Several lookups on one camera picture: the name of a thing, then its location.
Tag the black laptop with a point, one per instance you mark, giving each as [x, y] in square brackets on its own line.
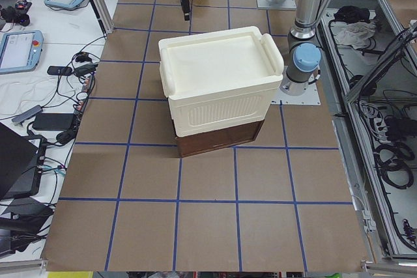
[21, 161]

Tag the white crumpled cloth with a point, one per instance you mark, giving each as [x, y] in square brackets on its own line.
[356, 35]

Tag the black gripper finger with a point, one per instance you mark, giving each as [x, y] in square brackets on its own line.
[185, 5]

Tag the black power adapter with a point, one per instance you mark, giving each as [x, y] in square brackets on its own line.
[53, 121]

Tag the wooden drawer cabinet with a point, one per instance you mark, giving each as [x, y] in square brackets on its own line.
[217, 139]

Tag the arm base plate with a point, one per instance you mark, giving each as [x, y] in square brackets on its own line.
[309, 97]
[288, 5]

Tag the cream plastic storage box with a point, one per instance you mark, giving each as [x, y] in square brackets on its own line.
[220, 79]

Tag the blue teach pendant near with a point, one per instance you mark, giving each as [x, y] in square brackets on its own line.
[20, 51]

